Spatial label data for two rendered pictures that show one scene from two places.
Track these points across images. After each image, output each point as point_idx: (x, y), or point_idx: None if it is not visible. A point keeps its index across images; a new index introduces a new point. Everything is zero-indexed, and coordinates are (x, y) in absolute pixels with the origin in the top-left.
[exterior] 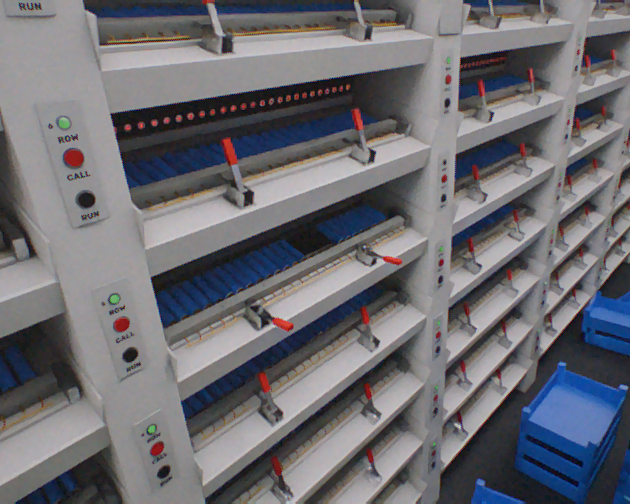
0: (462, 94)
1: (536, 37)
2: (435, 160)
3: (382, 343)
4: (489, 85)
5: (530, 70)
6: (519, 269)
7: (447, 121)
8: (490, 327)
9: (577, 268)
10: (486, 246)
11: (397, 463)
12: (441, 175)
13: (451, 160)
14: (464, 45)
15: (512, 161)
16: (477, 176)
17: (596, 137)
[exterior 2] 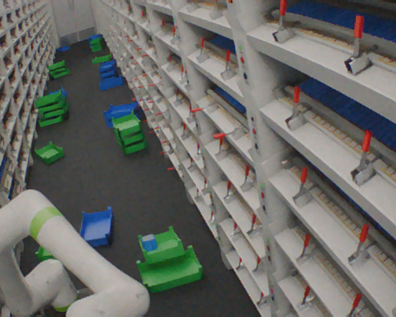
0: (338, 104)
1: (336, 82)
2: (248, 111)
3: (247, 195)
4: (384, 127)
5: (365, 132)
6: None
7: (250, 90)
8: None
9: None
10: (334, 280)
11: (261, 286)
12: (252, 126)
13: (258, 124)
14: (254, 43)
15: (372, 242)
16: (301, 178)
17: None
